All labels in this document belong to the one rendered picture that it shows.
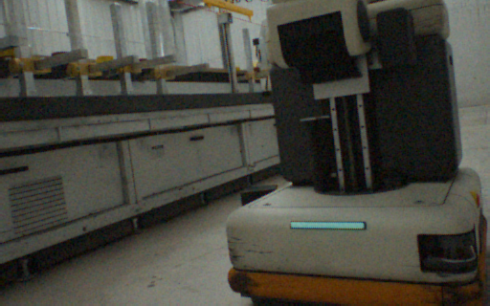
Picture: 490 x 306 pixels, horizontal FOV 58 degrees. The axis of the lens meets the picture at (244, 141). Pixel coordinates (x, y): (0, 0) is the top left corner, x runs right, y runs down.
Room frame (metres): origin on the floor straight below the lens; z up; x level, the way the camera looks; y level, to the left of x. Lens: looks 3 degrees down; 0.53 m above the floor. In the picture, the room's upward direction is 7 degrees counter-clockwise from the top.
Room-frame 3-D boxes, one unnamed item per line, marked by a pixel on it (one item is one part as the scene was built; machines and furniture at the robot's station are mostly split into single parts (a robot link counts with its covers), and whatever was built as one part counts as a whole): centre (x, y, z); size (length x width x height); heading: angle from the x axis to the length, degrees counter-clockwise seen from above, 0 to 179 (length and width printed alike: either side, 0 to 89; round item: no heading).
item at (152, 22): (2.25, 0.39, 0.93); 0.04 x 0.04 x 0.48; 61
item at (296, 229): (1.32, -0.33, 0.16); 0.67 x 0.64 x 0.25; 150
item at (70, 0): (1.81, 0.63, 0.88); 0.04 x 0.04 x 0.48; 61
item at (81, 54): (1.61, 0.69, 0.81); 0.43 x 0.03 x 0.04; 61
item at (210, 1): (8.41, -0.05, 2.65); 1.71 x 0.09 x 0.32; 151
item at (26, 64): (1.62, 0.74, 0.81); 0.14 x 0.06 x 0.05; 151
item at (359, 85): (1.15, -0.30, 0.68); 0.28 x 0.27 x 0.25; 60
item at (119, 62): (1.83, 0.57, 0.81); 0.43 x 0.03 x 0.04; 61
